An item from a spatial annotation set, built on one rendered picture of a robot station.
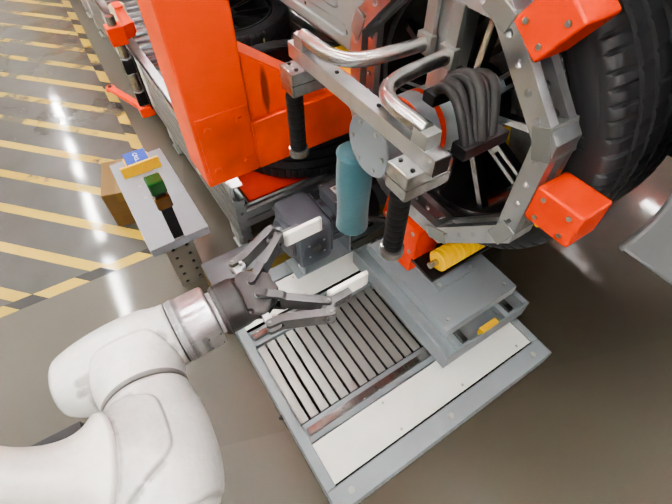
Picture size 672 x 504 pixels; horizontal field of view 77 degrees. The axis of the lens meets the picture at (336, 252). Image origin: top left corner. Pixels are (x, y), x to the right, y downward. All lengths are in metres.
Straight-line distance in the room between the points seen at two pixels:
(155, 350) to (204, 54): 0.72
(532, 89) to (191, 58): 0.72
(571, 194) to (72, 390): 0.75
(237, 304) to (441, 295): 0.90
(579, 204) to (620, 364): 1.07
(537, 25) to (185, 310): 0.61
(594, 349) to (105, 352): 1.53
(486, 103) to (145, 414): 0.58
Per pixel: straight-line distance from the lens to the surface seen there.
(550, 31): 0.69
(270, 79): 1.20
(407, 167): 0.64
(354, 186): 1.02
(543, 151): 0.74
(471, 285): 1.43
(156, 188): 1.13
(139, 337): 0.58
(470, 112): 0.65
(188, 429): 0.51
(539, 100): 0.72
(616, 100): 0.77
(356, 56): 0.77
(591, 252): 2.02
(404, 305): 1.43
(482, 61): 0.92
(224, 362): 1.53
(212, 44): 1.09
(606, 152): 0.79
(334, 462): 1.31
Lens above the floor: 1.36
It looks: 51 degrees down
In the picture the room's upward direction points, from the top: straight up
